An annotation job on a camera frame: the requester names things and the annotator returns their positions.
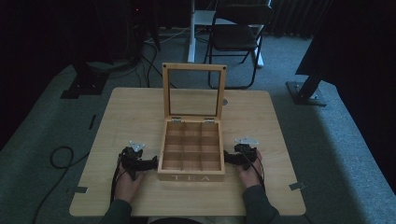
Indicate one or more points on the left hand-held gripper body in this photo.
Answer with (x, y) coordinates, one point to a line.
(131, 155)

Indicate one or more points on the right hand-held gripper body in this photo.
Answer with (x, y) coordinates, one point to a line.
(246, 153)

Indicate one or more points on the wooden tea box with lid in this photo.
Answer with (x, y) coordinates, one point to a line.
(191, 152)

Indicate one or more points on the person's right hand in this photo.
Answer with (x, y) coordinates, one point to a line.
(250, 178)

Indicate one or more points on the person's left hand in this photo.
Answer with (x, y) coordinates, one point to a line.
(127, 186)

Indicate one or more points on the black tape strip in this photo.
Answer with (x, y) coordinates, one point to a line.
(92, 122)

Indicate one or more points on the small grey round disc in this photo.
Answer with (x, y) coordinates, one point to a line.
(225, 101)

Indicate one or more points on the grey tape strip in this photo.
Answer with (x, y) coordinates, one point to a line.
(77, 190)
(297, 186)

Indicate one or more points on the black stand base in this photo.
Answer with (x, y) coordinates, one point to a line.
(85, 84)

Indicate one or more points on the black metal stand with base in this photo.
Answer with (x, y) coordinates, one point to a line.
(306, 90)

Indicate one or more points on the black folding chair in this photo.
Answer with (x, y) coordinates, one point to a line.
(235, 37)

